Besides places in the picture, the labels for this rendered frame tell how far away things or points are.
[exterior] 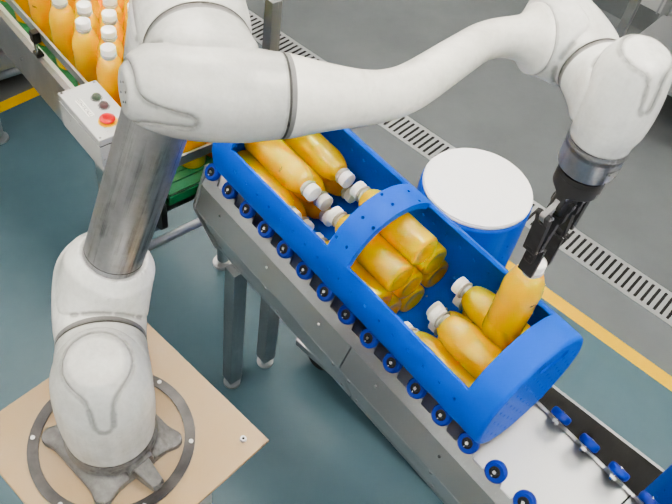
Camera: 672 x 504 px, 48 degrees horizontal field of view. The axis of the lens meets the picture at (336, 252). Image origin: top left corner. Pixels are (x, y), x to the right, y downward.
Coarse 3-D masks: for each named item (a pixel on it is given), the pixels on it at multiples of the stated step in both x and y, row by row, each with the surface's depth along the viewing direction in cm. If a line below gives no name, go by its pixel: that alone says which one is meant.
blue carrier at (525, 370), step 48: (240, 144) 179; (336, 144) 184; (240, 192) 174; (384, 192) 154; (288, 240) 165; (336, 240) 153; (336, 288) 157; (432, 288) 171; (384, 336) 150; (528, 336) 135; (576, 336) 139; (432, 384) 144; (480, 384) 135; (528, 384) 136; (480, 432) 138
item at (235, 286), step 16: (224, 288) 221; (240, 288) 218; (224, 304) 227; (240, 304) 224; (224, 320) 233; (240, 320) 231; (224, 336) 239; (240, 336) 238; (224, 352) 246; (240, 352) 245; (224, 368) 254; (240, 368) 253; (224, 384) 260
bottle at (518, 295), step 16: (512, 272) 133; (512, 288) 133; (528, 288) 131; (496, 304) 138; (512, 304) 134; (528, 304) 134; (496, 320) 140; (512, 320) 137; (496, 336) 142; (512, 336) 142
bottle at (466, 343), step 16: (448, 320) 146; (464, 320) 145; (448, 336) 144; (464, 336) 143; (480, 336) 143; (448, 352) 146; (464, 352) 142; (480, 352) 141; (496, 352) 141; (464, 368) 144; (480, 368) 140
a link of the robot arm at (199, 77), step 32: (160, 32) 84; (192, 32) 83; (224, 32) 84; (128, 64) 81; (160, 64) 80; (192, 64) 81; (224, 64) 82; (256, 64) 83; (128, 96) 81; (160, 96) 80; (192, 96) 81; (224, 96) 81; (256, 96) 82; (288, 96) 84; (160, 128) 83; (192, 128) 83; (224, 128) 84; (256, 128) 85
